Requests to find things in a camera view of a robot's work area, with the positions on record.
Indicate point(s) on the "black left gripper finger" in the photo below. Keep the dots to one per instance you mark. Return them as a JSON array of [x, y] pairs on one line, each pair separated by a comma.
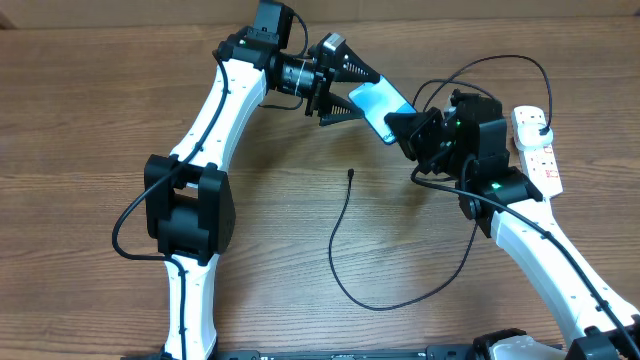
[[351, 68], [334, 109]]

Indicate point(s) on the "white power strip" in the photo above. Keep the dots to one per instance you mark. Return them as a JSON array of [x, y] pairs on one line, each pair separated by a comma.
[[539, 165]]

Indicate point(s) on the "white charger plug adapter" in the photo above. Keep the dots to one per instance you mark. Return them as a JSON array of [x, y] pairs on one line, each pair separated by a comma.
[[530, 137]]

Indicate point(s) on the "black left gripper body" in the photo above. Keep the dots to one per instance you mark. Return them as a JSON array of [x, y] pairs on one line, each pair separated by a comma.
[[323, 80]]

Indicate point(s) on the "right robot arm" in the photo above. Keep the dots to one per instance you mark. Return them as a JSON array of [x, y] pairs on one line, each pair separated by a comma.
[[468, 143]]

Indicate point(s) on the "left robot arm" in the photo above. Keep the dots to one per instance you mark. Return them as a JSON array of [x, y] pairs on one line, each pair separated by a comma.
[[189, 208]]

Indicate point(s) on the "Samsung Galaxy smartphone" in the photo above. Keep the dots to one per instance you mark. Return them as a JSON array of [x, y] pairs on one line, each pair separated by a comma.
[[376, 100]]

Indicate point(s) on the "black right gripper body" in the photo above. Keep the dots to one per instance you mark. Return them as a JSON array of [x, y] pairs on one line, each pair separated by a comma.
[[431, 142]]

